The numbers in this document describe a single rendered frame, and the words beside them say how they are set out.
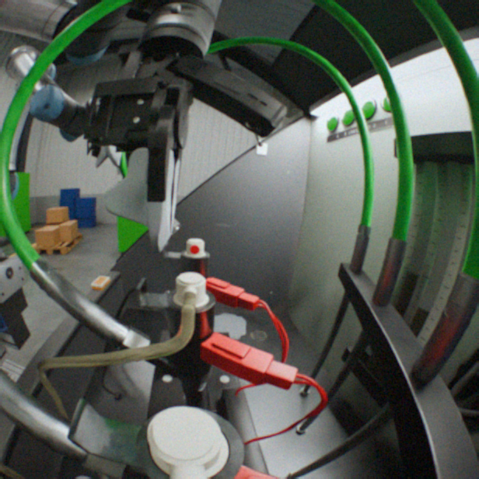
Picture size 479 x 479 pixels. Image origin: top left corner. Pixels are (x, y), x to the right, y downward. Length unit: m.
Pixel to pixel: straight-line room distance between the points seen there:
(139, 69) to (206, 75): 0.07
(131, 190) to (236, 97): 0.12
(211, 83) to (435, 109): 0.29
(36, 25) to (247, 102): 0.35
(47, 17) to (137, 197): 0.33
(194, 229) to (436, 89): 0.57
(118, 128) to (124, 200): 0.06
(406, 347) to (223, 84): 0.24
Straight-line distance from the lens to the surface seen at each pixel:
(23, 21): 0.41
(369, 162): 0.26
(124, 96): 0.18
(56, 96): 0.48
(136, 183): 0.16
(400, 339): 0.16
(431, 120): 0.34
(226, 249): 0.51
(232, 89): 0.18
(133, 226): 3.50
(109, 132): 0.17
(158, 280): 0.56
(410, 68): 0.38
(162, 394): 0.23
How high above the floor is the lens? 1.17
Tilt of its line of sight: 13 degrees down
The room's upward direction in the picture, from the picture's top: 6 degrees clockwise
